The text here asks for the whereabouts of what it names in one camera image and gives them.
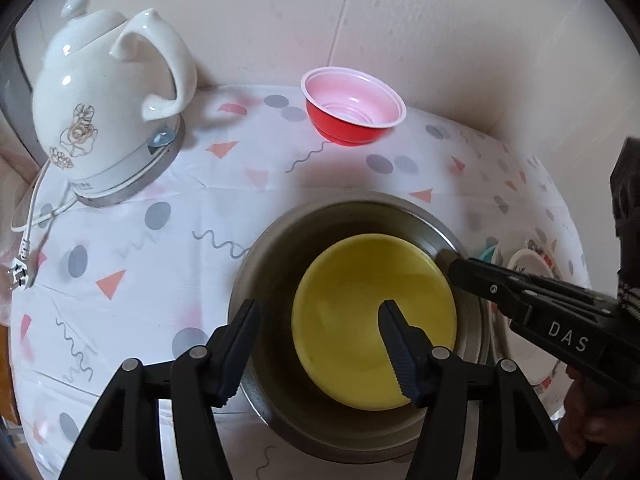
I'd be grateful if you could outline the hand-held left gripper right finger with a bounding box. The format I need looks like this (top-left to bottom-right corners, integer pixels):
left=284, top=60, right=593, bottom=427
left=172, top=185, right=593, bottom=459
left=377, top=299, right=581, bottom=480

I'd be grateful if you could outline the white patterned tablecloth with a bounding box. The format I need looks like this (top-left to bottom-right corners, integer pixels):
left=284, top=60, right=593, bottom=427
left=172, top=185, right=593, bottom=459
left=7, top=85, right=591, bottom=480

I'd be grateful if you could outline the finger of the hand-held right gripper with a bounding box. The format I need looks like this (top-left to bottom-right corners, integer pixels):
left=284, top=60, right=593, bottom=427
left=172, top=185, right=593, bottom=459
left=434, top=249, right=533, bottom=320
left=514, top=270, right=619, bottom=312

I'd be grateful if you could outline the silver kettle base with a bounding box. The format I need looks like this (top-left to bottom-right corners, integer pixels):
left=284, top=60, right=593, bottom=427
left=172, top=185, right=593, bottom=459
left=75, top=115, right=187, bottom=208

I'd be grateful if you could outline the white ceramic electric kettle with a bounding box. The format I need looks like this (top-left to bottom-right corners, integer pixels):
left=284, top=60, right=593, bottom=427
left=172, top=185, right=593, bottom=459
left=32, top=0, right=197, bottom=196

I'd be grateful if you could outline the red plastic bowl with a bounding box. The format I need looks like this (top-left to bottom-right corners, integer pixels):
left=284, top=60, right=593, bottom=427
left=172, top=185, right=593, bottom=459
left=301, top=66, right=407, bottom=147

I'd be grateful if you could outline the white power plug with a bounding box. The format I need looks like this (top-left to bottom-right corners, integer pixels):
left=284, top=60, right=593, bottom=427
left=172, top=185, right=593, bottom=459
left=5, top=255, right=37, bottom=292

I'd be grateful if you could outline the yellow plate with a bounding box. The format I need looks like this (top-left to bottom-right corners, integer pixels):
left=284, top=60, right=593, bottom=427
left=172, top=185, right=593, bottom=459
left=291, top=233, right=457, bottom=409

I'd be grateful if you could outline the person's right hand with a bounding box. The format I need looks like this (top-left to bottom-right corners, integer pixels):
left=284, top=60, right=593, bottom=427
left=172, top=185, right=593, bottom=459
left=556, top=366, right=640, bottom=462

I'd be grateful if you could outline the stainless steel bowl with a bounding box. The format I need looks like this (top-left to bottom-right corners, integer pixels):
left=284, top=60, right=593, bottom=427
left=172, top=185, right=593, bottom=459
left=227, top=192, right=496, bottom=463

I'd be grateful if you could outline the large white red-patterned plate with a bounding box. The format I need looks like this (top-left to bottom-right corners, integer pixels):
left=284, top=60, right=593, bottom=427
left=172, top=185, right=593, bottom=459
left=500, top=246, right=573, bottom=416

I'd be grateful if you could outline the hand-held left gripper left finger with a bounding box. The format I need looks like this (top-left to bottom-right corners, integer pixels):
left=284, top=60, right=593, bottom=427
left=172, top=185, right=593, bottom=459
left=57, top=299, right=261, bottom=480

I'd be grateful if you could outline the white kettle power cord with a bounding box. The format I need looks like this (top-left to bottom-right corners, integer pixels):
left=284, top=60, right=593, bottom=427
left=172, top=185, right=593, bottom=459
left=11, top=160, right=76, bottom=261

